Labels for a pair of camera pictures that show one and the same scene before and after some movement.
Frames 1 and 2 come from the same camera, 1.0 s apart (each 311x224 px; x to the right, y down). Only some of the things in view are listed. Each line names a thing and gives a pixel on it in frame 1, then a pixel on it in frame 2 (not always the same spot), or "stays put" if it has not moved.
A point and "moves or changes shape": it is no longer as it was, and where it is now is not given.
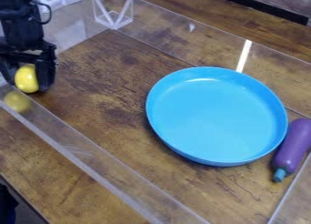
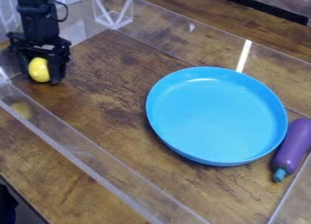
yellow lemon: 26,78 moves or changes shape
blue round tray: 218,116 stays put
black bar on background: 267,9 stays put
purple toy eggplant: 290,156 stays put
